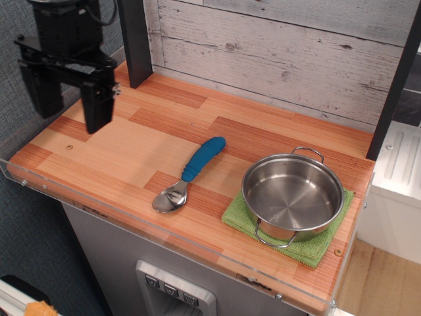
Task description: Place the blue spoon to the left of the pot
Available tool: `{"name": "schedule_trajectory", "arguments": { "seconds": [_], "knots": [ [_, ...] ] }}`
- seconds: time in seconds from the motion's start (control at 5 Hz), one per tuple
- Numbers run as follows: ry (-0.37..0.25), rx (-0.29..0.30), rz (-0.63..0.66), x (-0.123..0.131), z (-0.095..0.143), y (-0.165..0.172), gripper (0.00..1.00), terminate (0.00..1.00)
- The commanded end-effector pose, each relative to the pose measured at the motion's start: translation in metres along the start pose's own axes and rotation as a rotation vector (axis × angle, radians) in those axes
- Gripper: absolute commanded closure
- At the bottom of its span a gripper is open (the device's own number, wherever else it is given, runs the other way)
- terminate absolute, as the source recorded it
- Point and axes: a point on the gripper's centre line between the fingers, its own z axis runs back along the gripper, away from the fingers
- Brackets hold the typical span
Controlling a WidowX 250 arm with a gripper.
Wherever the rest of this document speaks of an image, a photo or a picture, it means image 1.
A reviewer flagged dark right vertical post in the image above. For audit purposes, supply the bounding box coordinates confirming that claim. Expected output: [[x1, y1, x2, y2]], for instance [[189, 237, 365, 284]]
[[366, 3, 420, 161]]

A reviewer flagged orange object at corner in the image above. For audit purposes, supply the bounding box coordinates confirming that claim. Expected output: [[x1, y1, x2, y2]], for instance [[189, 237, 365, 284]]
[[24, 301, 59, 316]]

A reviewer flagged green folded cloth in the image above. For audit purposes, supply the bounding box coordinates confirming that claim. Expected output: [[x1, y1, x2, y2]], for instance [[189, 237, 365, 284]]
[[222, 189, 355, 269]]

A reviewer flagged white and black box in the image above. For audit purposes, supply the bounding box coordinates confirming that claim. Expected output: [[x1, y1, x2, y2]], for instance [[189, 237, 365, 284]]
[[1, 275, 51, 315]]

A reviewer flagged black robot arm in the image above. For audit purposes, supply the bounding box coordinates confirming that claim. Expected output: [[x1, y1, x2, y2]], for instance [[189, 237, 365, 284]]
[[14, 1, 120, 134]]

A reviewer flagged blue handled metal spoon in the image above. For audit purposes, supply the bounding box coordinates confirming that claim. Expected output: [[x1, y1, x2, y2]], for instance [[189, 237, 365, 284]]
[[152, 136, 226, 213]]

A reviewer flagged white toy sink unit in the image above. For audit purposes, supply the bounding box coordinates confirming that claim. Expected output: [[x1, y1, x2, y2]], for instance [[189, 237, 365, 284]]
[[357, 122, 420, 263]]

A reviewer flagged grey toy fridge cabinet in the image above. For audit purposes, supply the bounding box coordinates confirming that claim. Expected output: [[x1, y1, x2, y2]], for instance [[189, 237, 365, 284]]
[[63, 204, 304, 315]]

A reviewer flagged stainless steel pan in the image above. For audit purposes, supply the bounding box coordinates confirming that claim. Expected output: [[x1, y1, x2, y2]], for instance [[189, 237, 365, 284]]
[[241, 147, 345, 249]]

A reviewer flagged clear acrylic edge guard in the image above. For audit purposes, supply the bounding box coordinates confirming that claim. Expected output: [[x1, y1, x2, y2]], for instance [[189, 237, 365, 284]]
[[0, 49, 376, 313]]

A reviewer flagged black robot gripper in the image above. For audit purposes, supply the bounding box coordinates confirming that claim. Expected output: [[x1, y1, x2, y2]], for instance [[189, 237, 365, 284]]
[[14, 3, 117, 134]]

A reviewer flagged silver dispenser button panel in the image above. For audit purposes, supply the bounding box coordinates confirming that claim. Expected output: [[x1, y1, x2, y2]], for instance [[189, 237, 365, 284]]
[[136, 260, 218, 315]]

